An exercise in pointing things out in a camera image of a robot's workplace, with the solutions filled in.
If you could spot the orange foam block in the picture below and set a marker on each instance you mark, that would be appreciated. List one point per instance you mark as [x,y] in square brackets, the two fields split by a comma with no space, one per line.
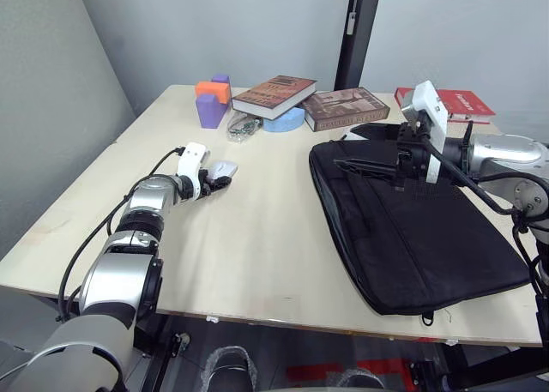
[214,90]

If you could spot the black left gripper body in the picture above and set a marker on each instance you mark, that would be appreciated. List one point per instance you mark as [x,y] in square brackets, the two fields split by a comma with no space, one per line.
[205,186]

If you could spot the table caster wheel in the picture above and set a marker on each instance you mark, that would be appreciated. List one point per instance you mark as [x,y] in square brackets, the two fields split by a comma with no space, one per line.
[183,341]

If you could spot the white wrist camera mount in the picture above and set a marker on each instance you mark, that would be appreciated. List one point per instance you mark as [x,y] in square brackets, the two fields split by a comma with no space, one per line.
[191,160]
[429,98]

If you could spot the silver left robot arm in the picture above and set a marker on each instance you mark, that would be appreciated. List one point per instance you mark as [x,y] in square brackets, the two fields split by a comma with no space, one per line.
[116,276]

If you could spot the small purple foam block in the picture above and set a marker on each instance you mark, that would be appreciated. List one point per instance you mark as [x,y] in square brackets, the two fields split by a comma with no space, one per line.
[220,79]

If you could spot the red book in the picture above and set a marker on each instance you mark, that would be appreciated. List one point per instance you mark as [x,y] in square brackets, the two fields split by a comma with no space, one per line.
[467,102]

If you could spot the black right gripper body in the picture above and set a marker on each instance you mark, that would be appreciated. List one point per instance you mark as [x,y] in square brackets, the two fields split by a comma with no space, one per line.
[412,152]

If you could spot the black vertical pillar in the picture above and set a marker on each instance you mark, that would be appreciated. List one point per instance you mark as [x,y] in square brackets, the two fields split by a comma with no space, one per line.
[358,36]

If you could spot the large purple foam block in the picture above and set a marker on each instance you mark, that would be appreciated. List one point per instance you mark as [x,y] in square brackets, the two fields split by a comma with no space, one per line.
[209,111]

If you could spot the thick brown hardcover book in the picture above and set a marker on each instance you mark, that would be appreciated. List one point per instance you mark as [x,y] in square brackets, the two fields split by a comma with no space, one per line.
[345,106]

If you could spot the dark rounded shape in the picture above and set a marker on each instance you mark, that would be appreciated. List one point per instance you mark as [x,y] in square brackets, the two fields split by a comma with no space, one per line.
[360,381]
[231,368]

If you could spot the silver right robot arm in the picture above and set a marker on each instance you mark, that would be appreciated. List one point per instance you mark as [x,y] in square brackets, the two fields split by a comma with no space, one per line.
[502,152]

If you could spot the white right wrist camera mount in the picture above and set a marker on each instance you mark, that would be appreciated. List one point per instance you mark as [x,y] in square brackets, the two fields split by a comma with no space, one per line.
[429,98]

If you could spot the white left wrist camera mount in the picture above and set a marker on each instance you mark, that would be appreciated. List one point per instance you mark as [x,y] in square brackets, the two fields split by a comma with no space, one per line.
[191,160]

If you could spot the black table leg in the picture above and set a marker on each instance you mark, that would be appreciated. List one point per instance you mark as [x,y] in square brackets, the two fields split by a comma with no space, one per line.
[154,353]

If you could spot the black laptop bag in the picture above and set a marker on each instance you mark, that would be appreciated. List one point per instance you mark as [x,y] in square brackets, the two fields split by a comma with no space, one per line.
[412,246]

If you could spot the blue foam half-round block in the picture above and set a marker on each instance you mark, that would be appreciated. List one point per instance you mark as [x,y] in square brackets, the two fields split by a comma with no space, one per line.
[285,122]

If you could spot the black table frame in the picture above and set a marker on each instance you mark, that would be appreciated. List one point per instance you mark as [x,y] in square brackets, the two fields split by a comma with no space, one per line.
[472,370]

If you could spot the silver computer mouse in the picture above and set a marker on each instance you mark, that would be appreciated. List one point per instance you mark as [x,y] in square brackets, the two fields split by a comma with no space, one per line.
[225,168]

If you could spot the clear bag of green parts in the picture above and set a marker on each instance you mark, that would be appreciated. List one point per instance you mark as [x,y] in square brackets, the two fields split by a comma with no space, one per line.
[242,128]

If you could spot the white tag on pillar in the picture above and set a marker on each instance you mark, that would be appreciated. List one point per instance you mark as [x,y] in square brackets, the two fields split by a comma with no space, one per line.
[351,23]

